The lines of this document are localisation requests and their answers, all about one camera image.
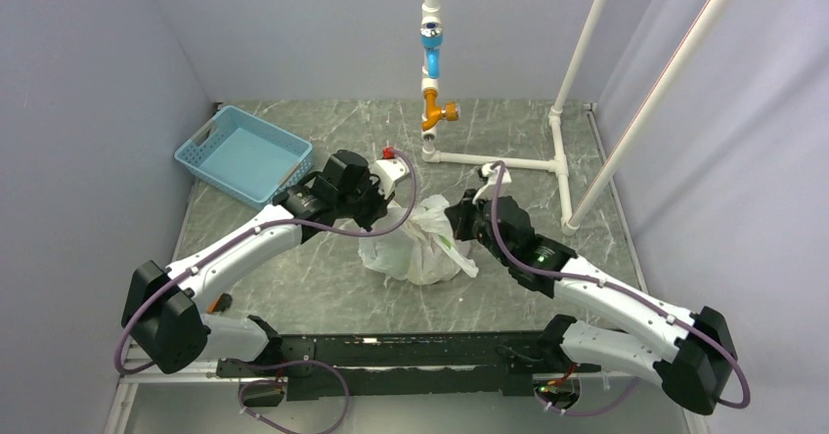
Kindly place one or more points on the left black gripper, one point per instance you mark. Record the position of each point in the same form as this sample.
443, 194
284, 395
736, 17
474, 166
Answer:
380, 204

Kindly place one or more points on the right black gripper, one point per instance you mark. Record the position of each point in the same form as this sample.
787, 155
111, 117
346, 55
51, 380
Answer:
460, 214

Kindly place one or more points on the white printed plastic bag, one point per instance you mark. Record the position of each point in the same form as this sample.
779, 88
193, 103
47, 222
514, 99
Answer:
423, 251

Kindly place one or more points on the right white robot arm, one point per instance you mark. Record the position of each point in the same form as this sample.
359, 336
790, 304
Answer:
690, 355

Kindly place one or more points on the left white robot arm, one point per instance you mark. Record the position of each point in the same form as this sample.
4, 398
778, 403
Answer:
166, 312

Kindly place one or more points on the orange pipe tap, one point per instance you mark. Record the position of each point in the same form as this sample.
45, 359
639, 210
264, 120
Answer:
434, 113

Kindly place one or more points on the light blue plastic basket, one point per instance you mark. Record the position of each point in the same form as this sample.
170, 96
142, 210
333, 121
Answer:
246, 157

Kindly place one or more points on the blue pipe valve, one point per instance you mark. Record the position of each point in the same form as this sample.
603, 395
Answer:
431, 37

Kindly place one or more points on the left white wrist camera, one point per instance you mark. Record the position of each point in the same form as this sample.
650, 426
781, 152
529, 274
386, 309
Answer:
391, 171

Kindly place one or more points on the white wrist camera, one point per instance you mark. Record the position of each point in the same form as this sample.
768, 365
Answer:
496, 180
391, 171

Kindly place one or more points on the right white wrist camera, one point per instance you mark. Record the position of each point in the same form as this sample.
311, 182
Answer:
496, 180

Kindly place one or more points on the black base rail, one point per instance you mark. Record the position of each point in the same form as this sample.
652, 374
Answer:
511, 363

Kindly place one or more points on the white PVC pipe frame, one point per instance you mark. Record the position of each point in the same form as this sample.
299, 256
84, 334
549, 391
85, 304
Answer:
589, 39

